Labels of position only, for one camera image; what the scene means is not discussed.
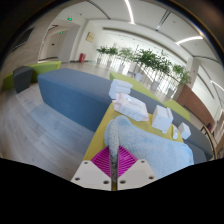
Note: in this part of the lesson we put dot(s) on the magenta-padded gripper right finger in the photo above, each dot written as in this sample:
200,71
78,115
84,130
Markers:
136,173

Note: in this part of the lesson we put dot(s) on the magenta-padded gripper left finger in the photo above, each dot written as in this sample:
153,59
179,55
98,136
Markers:
96,175

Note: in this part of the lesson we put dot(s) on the light blue towel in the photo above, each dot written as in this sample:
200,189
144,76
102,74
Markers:
150,146

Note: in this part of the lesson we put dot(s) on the yellow upholstered bench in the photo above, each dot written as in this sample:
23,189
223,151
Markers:
96,140

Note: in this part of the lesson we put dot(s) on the small white-red tube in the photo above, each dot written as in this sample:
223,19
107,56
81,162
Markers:
175,132

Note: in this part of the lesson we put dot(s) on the large white box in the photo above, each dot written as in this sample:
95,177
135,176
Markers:
162,119

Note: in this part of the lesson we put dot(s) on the small white box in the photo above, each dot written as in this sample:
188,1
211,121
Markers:
184,130

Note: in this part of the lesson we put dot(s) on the pink-white wrapped tissue pack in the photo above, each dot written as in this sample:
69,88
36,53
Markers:
130,107

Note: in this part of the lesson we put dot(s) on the blue-grey upholstered bench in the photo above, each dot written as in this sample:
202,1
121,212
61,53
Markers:
196,131
200,154
70,93

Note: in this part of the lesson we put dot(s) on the lime green upholstered bench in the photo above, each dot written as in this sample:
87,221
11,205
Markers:
178,109
46,68
133,81

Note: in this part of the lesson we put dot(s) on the wooden bench with black legs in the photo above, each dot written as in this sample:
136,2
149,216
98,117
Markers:
212,143

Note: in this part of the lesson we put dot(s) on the white tissue pack stack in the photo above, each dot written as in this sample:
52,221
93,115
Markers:
120,88

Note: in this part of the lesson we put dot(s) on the group of potted plants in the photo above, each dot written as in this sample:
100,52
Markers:
150,61

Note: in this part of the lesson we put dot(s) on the red fire extinguisher box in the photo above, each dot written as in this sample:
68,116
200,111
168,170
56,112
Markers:
82,57

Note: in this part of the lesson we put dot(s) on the dark grey cube stool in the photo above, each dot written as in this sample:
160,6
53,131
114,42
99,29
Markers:
23,79

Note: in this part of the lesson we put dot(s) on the green exit sign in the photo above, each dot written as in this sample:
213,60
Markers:
69,19

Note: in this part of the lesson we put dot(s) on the group of ceiling lights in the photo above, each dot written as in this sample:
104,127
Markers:
130,13

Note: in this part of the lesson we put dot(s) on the framed wall picture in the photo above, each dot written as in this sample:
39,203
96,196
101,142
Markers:
90,37

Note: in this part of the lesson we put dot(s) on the black wall screen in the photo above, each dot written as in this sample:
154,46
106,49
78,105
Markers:
23,39

